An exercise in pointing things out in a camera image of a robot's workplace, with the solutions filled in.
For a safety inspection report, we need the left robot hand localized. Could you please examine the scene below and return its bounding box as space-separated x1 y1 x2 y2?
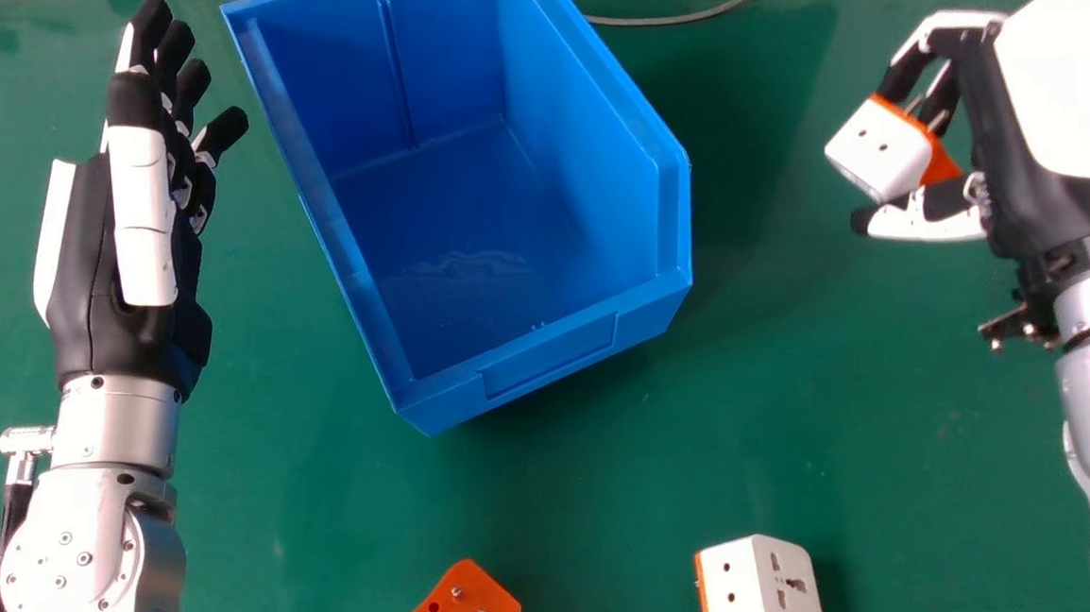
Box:
15 0 266 411

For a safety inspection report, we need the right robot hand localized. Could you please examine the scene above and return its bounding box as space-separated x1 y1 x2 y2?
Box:
837 0 1090 360

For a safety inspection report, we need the blue plastic bin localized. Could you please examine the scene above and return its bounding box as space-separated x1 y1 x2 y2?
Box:
220 0 707 449

